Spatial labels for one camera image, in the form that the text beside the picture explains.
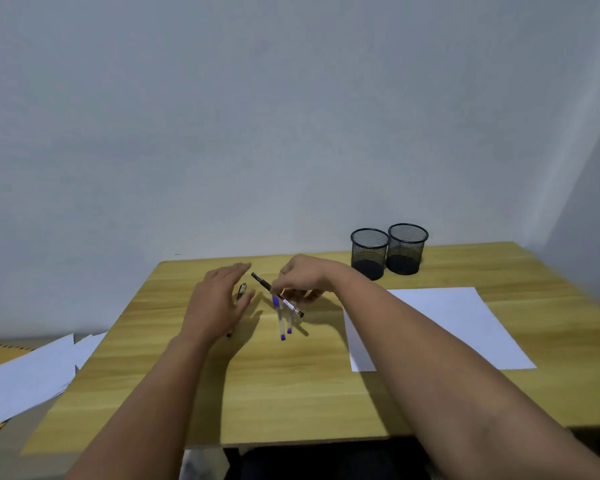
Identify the person's left hand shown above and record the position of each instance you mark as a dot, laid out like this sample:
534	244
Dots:
211	307

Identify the person's right hand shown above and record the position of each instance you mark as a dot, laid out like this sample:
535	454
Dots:
307	273

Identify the person's right fingers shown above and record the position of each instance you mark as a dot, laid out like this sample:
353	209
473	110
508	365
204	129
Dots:
300	294

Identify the person's left thumb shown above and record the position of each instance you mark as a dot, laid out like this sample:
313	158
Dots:
245	300

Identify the black pen with white label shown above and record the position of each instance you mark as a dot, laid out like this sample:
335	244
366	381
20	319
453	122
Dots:
264	283

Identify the long white pen blue cap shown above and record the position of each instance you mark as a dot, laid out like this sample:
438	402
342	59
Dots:
280	322

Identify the person's right forearm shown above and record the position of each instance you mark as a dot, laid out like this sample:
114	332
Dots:
445	389

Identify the person's left forearm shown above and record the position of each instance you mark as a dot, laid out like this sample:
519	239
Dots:
147	419

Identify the black pen with clip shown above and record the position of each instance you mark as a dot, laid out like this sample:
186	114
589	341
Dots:
241	290

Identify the black mesh pen holder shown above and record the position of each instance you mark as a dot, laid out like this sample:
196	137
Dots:
369	253
406	248

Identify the white paper sheet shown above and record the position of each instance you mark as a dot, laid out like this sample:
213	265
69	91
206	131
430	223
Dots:
455	324

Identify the person's black trousers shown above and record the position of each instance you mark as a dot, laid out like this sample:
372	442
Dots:
330	462

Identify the pile of white papers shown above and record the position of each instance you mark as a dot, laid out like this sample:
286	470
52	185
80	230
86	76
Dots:
27	377

